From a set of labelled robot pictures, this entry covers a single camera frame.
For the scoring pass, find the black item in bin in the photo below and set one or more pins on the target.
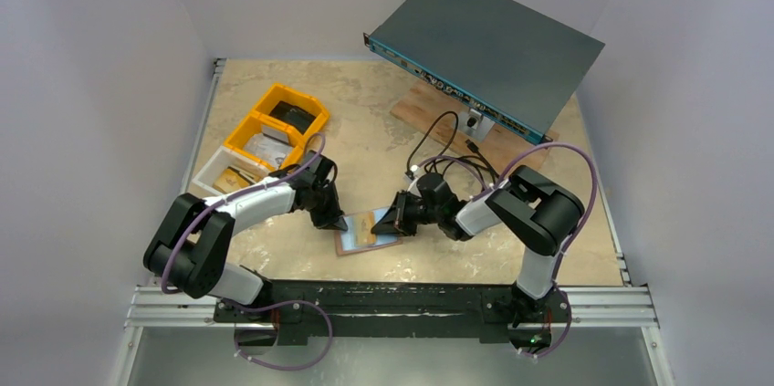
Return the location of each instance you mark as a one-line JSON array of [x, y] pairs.
[[293, 116]]

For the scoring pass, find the grey credit cards in bin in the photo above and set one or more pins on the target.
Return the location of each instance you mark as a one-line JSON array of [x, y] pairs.
[[269, 145]]

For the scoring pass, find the white plastic bin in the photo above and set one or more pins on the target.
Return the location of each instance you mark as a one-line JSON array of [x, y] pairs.
[[221, 159]]

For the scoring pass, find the yellow bin with cards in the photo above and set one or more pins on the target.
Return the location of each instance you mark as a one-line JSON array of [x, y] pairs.
[[252, 124]]

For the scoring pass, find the gold credit card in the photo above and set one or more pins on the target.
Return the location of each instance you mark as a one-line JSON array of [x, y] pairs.
[[361, 226]]

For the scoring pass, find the grey socket box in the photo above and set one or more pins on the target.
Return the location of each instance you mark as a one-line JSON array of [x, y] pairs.
[[475, 125]]

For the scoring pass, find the yellow cards in white bin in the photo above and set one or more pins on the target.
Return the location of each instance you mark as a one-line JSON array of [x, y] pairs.
[[232, 179]]

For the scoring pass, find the wooden board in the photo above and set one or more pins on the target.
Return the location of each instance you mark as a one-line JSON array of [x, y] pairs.
[[429, 110]]

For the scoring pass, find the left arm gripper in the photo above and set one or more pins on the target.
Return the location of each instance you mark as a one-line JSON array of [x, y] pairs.
[[332, 218]]

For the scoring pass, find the yellow bin with black item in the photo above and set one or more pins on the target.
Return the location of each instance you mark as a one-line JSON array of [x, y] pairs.
[[278, 92]]

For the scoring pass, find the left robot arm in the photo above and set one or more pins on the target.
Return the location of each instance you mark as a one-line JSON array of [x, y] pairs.
[[189, 249]]

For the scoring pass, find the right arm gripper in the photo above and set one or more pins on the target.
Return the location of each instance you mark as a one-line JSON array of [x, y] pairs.
[[400, 213]]

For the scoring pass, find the aluminium frame rail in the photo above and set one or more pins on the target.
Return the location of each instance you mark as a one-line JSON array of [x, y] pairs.
[[596, 307]]

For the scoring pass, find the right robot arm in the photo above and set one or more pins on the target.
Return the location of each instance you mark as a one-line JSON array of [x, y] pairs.
[[539, 213]]

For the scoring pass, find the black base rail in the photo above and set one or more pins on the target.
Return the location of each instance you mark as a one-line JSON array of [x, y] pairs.
[[490, 313]]

